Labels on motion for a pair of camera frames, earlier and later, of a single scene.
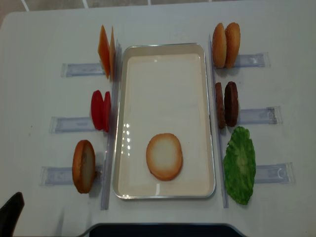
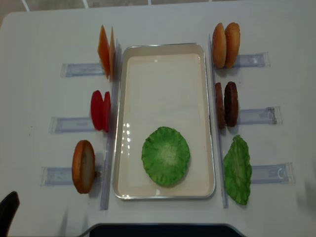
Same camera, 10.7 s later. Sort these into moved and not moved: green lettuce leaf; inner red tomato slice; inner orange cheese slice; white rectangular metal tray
Moved: green lettuce leaf
Not moved: inner red tomato slice; inner orange cheese slice; white rectangular metal tray
